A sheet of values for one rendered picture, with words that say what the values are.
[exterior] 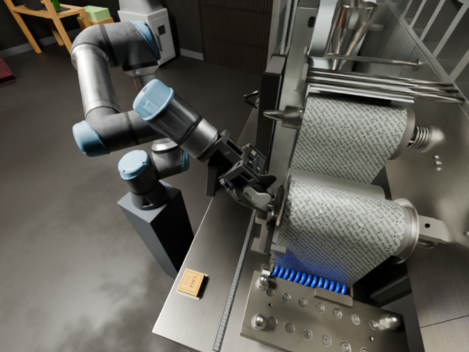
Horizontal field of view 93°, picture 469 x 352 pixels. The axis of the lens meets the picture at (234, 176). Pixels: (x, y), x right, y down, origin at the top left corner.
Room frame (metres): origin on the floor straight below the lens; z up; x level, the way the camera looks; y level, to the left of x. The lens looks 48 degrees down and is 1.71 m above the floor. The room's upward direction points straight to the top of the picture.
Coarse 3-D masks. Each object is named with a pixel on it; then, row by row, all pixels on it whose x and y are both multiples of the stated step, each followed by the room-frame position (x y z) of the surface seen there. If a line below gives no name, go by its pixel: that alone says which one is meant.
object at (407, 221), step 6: (282, 204) 0.28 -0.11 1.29; (282, 210) 0.27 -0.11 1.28; (408, 216) 0.24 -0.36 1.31; (276, 222) 0.29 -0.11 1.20; (408, 222) 0.23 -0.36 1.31; (408, 228) 0.22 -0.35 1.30; (408, 234) 0.21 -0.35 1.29; (402, 240) 0.20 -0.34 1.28; (408, 240) 0.20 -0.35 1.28; (402, 246) 0.19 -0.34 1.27; (396, 252) 0.19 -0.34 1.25
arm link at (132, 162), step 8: (136, 152) 0.64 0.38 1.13; (144, 152) 0.63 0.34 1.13; (120, 160) 0.61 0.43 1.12; (128, 160) 0.60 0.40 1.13; (136, 160) 0.59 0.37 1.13; (144, 160) 0.59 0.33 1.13; (152, 160) 0.61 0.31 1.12; (120, 168) 0.56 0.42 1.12; (128, 168) 0.56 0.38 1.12; (136, 168) 0.55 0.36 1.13; (144, 168) 0.57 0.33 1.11; (152, 168) 0.58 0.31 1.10; (128, 176) 0.54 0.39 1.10; (136, 176) 0.54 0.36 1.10; (144, 176) 0.56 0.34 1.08; (152, 176) 0.57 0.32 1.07; (160, 176) 0.58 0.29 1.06; (128, 184) 0.55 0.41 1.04; (136, 184) 0.54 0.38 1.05; (144, 184) 0.55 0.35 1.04; (152, 184) 0.57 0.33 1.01; (136, 192) 0.54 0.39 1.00
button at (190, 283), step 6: (186, 270) 0.26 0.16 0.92; (192, 270) 0.26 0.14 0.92; (186, 276) 0.25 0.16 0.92; (192, 276) 0.25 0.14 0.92; (198, 276) 0.25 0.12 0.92; (204, 276) 0.25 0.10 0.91; (180, 282) 0.23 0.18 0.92; (186, 282) 0.23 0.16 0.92; (192, 282) 0.23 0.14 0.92; (198, 282) 0.23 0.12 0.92; (180, 288) 0.21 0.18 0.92; (186, 288) 0.21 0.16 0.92; (192, 288) 0.21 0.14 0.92; (198, 288) 0.21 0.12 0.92; (192, 294) 0.19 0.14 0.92; (198, 294) 0.20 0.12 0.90
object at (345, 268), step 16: (288, 240) 0.25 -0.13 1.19; (272, 256) 0.25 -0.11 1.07; (288, 256) 0.24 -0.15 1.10; (304, 256) 0.23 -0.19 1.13; (320, 256) 0.22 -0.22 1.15; (336, 256) 0.21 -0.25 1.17; (352, 256) 0.20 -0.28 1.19; (320, 272) 0.21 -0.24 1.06; (336, 272) 0.20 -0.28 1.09; (352, 272) 0.20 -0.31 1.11
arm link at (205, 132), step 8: (200, 128) 0.34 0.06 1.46; (208, 128) 0.35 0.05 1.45; (192, 136) 0.33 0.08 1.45; (200, 136) 0.33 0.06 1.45; (208, 136) 0.34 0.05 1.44; (216, 136) 0.35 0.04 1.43; (184, 144) 0.32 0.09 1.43; (192, 144) 0.32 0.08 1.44; (200, 144) 0.32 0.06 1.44; (208, 144) 0.32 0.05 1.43; (192, 152) 0.32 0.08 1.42; (200, 152) 0.32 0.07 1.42
